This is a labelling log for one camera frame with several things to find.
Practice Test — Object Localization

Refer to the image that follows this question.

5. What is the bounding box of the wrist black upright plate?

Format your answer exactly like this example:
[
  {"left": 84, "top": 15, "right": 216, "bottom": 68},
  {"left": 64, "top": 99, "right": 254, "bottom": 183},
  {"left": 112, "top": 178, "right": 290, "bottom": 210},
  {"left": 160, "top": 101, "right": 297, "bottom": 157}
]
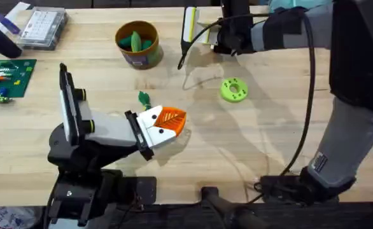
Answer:
[
  {"left": 180, "top": 6, "right": 197, "bottom": 55},
  {"left": 58, "top": 62, "right": 80, "bottom": 146}
]

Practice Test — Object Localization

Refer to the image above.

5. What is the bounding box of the black rail clamp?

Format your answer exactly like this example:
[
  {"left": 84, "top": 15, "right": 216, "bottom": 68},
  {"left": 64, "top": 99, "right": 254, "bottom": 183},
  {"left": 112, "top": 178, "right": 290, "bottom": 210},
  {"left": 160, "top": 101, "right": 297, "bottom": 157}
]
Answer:
[{"left": 200, "top": 186, "right": 270, "bottom": 229}]

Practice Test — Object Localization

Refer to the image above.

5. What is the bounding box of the green disc with holes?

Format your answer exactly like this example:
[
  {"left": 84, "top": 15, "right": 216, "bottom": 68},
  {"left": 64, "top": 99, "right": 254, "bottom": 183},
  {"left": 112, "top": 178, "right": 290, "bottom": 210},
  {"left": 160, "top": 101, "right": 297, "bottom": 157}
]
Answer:
[{"left": 220, "top": 77, "right": 249, "bottom": 104}]

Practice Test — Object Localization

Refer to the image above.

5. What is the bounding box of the green board with toy blocks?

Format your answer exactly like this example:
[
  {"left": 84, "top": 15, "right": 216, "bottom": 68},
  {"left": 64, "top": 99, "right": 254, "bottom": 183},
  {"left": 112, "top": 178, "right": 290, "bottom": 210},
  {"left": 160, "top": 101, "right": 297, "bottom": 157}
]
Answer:
[{"left": 0, "top": 59, "right": 38, "bottom": 104}]

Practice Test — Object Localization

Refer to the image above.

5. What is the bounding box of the left wrist black upright plate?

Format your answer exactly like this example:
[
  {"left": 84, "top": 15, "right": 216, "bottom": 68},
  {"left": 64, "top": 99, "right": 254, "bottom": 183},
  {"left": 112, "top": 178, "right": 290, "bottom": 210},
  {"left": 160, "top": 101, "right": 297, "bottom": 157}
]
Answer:
[{"left": 58, "top": 62, "right": 80, "bottom": 146}]

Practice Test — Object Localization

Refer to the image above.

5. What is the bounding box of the black rail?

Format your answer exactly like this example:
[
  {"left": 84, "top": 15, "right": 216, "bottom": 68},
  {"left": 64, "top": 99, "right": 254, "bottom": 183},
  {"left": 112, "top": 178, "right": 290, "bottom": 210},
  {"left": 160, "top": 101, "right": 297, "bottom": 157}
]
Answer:
[{"left": 46, "top": 202, "right": 373, "bottom": 229}]

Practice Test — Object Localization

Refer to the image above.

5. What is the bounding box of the toy vegetable with green leaves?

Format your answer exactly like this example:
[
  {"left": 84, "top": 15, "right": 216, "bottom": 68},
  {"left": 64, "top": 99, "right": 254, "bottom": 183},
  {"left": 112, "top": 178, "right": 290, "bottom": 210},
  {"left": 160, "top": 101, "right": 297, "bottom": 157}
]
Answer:
[{"left": 137, "top": 90, "right": 153, "bottom": 111}]

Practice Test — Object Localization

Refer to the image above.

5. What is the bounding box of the black cable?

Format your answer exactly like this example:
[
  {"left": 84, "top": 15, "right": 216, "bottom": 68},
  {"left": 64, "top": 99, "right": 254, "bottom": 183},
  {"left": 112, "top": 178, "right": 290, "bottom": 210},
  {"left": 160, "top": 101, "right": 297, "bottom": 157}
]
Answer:
[{"left": 176, "top": 12, "right": 316, "bottom": 204}]

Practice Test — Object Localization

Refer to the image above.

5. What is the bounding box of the clear plastic parts box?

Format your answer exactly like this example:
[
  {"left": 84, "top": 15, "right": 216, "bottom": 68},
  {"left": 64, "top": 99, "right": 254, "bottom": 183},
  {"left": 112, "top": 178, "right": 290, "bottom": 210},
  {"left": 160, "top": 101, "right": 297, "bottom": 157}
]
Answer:
[{"left": 17, "top": 6, "right": 69, "bottom": 52}]

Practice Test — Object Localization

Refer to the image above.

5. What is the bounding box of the white box with purple strip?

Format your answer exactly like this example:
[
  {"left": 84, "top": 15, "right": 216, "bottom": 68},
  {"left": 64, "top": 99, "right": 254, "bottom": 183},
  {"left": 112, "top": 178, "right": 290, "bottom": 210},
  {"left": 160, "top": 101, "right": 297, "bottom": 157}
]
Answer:
[{"left": 0, "top": 1, "right": 32, "bottom": 36}]

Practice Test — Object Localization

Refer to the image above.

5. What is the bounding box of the red and white bag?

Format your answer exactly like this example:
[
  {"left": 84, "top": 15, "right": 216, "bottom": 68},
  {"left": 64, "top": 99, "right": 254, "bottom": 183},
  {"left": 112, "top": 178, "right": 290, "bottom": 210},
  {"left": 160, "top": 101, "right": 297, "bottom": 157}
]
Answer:
[{"left": 0, "top": 206, "right": 45, "bottom": 229}]

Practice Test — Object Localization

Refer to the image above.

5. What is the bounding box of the black cylinder with yellow label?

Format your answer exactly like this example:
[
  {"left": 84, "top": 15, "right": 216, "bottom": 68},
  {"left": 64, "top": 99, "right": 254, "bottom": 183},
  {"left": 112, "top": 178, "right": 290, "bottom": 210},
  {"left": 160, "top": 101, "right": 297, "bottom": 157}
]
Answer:
[{"left": 0, "top": 22, "right": 24, "bottom": 59}]

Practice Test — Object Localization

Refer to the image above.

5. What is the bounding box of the right wrist black upright plate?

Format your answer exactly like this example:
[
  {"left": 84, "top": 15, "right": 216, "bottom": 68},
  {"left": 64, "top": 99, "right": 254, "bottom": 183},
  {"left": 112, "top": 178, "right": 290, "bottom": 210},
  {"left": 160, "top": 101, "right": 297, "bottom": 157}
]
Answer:
[{"left": 180, "top": 6, "right": 197, "bottom": 55}]

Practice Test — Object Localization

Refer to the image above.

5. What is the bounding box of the brown tub with green toys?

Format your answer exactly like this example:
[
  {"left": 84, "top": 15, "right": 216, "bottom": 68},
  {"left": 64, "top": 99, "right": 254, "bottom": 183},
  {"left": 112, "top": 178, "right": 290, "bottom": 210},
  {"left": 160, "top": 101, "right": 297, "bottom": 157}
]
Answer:
[{"left": 115, "top": 20, "right": 165, "bottom": 71}]

